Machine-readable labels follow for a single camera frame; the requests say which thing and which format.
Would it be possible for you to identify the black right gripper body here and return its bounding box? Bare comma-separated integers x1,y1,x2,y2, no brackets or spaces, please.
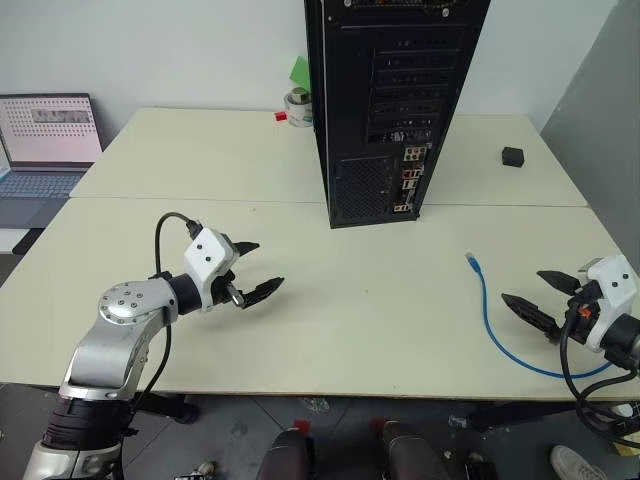
544,278,602,347

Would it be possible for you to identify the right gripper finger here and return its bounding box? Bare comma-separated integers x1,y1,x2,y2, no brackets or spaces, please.
501,293,564,342
536,270,584,297

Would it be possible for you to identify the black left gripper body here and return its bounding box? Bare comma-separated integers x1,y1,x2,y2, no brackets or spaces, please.
209,269,249,309

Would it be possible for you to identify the white tape roll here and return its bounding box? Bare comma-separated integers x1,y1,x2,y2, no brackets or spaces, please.
283,87,315,129

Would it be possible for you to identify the white shoe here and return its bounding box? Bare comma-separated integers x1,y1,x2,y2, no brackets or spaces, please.
549,444,609,480

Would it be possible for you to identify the grey partition panel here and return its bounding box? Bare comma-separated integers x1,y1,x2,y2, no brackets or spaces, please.
538,0,640,274

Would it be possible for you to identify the dark rounded shape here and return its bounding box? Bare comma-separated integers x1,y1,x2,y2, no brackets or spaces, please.
380,420,455,480
256,428,317,480

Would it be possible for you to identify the black computer tower case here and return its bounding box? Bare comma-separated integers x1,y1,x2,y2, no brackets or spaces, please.
303,0,492,230

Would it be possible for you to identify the green paper sheet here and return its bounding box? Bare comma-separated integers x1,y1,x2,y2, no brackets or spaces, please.
289,55,312,90

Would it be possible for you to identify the grey open laptop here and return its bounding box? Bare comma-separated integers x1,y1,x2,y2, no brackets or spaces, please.
0,92,104,229

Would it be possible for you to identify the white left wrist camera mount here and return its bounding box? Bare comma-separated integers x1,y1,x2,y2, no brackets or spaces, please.
183,227,239,312

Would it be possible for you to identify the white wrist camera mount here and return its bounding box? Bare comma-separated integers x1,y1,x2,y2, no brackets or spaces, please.
578,254,640,354
183,227,239,312

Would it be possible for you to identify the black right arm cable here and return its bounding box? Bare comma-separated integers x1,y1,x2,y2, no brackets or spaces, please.
558,298,640,450

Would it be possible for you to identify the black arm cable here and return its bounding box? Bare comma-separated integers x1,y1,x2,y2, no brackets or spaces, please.
558,298,640,450
119,211,202,436

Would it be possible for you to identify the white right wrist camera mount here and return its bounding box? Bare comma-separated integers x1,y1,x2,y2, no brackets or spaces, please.
578,254,640,354

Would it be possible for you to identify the blue ethernet cable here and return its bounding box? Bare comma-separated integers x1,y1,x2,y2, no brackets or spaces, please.
464,252,617,380

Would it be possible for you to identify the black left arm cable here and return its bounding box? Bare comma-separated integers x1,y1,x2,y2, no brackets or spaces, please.
119,211,202,436

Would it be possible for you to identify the black table frame bar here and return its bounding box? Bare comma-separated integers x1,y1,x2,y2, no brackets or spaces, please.
469,399,584,434
130,393,200,426

